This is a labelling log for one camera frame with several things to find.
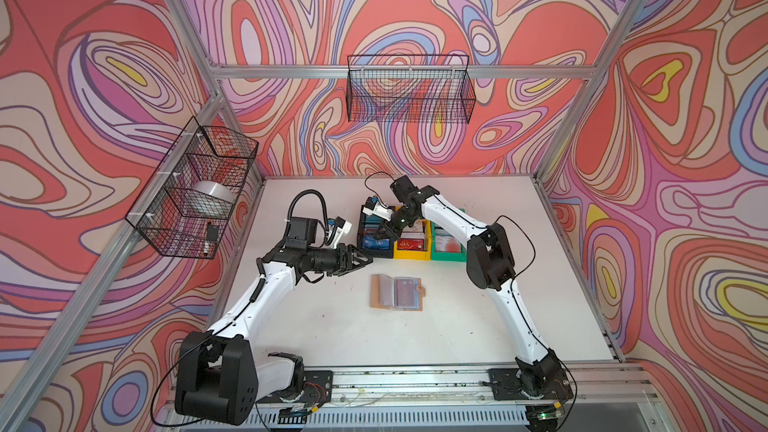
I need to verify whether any red card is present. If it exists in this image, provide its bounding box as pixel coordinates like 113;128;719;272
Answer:
397;238;425;252

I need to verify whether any blue VIP card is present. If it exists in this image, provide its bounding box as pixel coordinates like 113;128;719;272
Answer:
362;236;391;251

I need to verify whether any tan card holder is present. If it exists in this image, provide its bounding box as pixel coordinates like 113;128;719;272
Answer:
369;274;426;311

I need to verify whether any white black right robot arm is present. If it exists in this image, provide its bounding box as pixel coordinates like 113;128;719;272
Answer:
363;176;577;401

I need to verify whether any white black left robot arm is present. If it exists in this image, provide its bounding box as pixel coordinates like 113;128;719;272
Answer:
174;217;372;425

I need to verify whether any black plastic bin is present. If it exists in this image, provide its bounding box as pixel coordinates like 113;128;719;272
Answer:
356;206;394;259

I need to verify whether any yellow plastic bin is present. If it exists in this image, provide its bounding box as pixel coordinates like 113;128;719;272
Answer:
394;219;433;261

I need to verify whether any green plastic bin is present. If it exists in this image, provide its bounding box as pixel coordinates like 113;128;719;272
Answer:
430;222;467;263

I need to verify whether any white tape roll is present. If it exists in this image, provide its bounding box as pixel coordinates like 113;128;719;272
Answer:
192;180;235;203

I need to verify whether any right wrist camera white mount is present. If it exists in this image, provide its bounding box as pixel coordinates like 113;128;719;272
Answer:
362;196;394;221

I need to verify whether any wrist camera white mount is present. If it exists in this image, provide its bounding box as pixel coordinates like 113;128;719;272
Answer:
325;217;352;248
362;196;394;221

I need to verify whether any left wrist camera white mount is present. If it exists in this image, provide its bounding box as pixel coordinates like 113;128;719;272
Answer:
325;217;352;248

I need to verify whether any black corrugated cable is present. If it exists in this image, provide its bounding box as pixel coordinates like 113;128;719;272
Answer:
286;189;330;235

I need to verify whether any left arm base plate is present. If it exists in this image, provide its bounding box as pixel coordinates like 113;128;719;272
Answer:
258;369;334;406

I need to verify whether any back wire basket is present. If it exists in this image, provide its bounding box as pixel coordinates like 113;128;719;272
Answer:
346;52;476;124

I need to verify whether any wire basket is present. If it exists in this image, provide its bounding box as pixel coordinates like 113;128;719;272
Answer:
346;52;476;124
125;118;258;260

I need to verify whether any left wire basket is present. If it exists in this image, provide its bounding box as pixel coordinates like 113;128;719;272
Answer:
125;118;258;260

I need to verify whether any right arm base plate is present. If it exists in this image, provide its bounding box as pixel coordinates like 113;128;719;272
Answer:
483;366;574;403

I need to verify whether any aluminium rail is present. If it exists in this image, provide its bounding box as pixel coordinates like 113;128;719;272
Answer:
161;359;661;432

